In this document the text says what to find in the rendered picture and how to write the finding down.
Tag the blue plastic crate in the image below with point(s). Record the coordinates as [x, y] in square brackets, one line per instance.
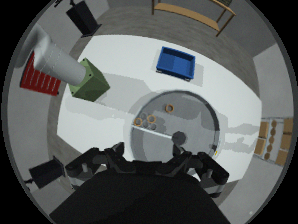
[176, 63]

